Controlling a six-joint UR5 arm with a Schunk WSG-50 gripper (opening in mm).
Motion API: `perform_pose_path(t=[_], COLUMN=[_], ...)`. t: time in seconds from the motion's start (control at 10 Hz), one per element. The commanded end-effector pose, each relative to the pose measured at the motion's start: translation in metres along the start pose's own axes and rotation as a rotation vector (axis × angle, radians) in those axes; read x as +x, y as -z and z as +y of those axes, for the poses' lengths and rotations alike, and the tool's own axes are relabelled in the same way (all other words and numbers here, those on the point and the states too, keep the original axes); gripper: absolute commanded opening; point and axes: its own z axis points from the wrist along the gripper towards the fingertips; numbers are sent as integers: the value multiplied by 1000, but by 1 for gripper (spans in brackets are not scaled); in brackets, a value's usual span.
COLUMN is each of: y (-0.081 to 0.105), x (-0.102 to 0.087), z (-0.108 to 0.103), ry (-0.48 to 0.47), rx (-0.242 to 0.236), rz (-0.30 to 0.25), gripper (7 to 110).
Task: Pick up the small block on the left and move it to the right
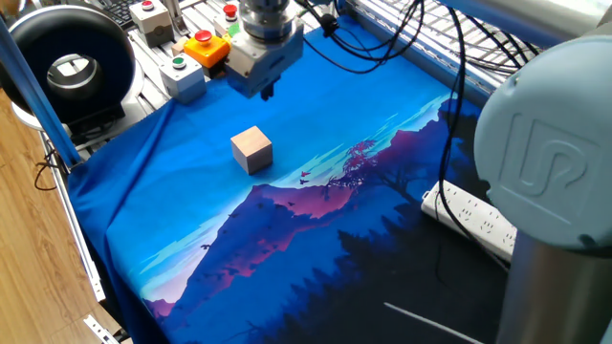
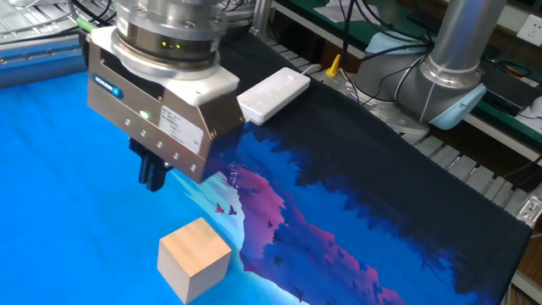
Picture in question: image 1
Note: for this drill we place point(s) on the silver Schunk gripper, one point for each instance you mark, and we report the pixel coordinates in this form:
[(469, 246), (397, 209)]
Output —
[(260, 64)]

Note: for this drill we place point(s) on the small wooden cube block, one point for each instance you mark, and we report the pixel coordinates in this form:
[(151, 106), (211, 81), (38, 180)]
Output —
[(251, 150)]

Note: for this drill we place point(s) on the tiny wooden block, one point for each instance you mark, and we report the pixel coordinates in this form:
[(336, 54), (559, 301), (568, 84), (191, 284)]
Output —
[(180, 47)]

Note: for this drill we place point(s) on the yellow box green button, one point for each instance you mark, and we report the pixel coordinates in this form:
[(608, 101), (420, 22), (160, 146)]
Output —
[(234, 29)]

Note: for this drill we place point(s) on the orange box red button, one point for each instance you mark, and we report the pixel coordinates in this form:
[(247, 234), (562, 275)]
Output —
[(206, 50)]

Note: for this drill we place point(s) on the white box red mushroom button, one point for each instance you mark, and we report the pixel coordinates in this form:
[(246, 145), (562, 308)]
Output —
[(228, 16)]

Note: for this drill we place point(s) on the grey box green button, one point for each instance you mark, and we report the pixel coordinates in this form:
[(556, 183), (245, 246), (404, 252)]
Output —
[(184, 81)]

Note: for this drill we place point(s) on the printed mountain landscape cloth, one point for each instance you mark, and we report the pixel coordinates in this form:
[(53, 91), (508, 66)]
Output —
[(239, 215)]

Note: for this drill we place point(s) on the grey box red button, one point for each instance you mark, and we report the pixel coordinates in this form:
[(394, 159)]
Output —
[(153, 24)]

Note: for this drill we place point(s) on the black keyboard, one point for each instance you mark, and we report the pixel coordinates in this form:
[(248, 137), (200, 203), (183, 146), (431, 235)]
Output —
[(119, 12)]

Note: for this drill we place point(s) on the blue metal bar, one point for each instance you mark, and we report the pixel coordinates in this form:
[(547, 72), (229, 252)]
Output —
[(38, 105)]

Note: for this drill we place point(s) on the white power strip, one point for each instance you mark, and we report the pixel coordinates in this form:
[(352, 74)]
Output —
[(478, 220)]

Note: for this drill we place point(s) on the metal upright bracket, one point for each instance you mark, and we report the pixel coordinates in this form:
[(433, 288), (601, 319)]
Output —
[(174, 19)]

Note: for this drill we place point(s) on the aluminium frame rail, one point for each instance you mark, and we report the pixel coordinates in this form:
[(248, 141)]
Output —
[(421, 57)]

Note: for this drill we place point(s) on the white table edge rail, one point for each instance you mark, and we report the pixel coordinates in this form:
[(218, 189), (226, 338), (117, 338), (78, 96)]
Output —
[(72, 224)]

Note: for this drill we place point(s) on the loose metal bracket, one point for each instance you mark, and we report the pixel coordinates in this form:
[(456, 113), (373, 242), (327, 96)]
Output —
[(100, 329)]

